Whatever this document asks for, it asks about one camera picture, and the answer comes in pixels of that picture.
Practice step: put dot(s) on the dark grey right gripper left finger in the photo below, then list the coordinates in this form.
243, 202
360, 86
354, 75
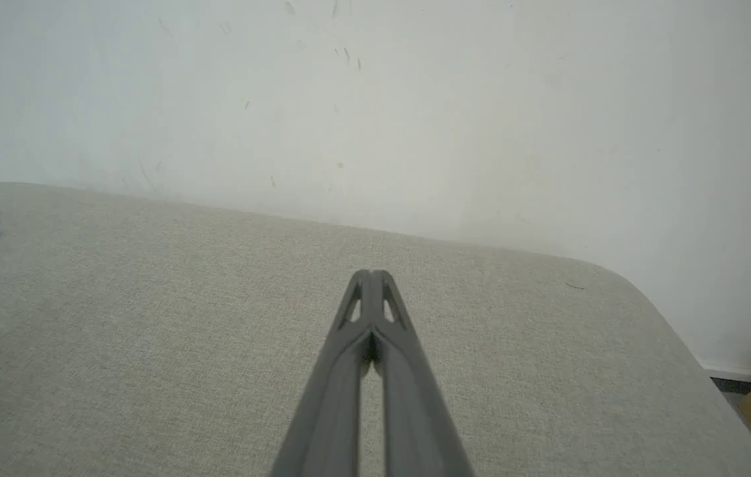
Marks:
332, 397

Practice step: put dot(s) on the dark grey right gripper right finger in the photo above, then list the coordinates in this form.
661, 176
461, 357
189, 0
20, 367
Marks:
415, 404

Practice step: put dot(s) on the white wall baseboard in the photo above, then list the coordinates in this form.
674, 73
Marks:
733, 370

